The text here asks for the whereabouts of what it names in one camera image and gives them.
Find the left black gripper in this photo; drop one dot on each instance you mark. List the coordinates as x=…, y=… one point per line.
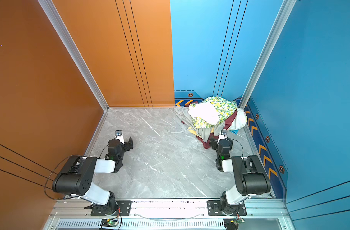
x=126, y=144

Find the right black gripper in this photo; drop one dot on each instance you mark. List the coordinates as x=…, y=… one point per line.
x=214, y=144

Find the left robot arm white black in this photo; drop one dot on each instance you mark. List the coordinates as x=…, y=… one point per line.
x=76, y=178

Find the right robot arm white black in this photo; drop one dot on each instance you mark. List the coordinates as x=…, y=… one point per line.
x=250, y=179

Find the maroon cloth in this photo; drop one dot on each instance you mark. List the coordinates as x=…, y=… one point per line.
x=205, y=144

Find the pale mint white cloth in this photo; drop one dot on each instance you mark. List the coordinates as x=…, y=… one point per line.
x=237, y=120

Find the yellow green floral cloth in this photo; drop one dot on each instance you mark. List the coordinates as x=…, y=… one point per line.
x=224, y=107

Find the grey cloth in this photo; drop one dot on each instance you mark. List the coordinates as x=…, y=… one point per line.
x=203, y=133

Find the left green circuit board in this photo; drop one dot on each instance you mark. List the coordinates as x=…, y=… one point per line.
x=109, y=224

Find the right small circuit board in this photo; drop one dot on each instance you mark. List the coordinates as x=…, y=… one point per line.
x=233, y=224

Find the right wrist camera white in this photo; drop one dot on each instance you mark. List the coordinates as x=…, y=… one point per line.
x=223, y=135

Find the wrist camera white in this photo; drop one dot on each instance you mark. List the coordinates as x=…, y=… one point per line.
x=119, y=135
x=223, y=135

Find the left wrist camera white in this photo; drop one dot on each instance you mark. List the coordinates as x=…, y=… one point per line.
x=119, y=135

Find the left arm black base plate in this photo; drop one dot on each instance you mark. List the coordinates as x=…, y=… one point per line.
x=123, y=208

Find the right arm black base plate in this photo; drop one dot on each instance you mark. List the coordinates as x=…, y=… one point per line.
x=216, y=208

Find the aluminium front rail frame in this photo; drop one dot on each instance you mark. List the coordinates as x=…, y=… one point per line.
x=171, y=214

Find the left aluminium corner post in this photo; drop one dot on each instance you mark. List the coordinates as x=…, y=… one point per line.
x=58, y=24

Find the aluminium corner post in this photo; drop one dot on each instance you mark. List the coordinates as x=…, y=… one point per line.
x=58, y=24
x=277, y=27

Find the right aluminium corner post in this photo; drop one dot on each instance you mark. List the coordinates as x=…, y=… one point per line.
x=277, y=27

